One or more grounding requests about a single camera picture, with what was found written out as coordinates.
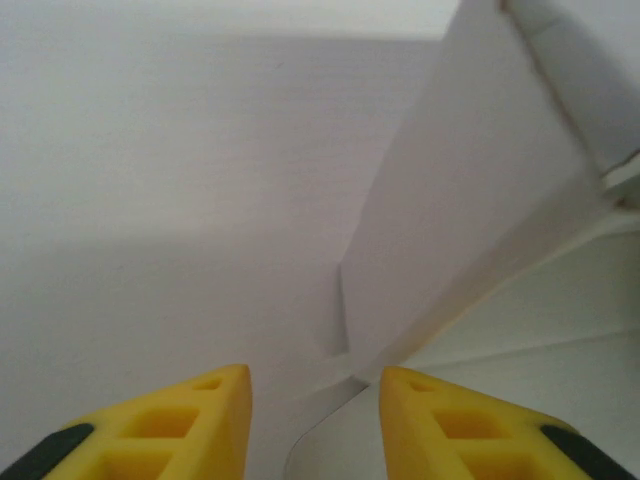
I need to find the white paper box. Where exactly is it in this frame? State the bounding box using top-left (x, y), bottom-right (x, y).
top-left (284, 0), bottom-right (640, 480)

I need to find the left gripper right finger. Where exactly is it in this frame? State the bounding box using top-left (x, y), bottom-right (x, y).
top-left (378, 365), bottom-right (640, 480)

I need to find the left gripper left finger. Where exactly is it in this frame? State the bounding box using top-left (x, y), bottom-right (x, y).
top-left (9, 363), bottom-right (251, 480)

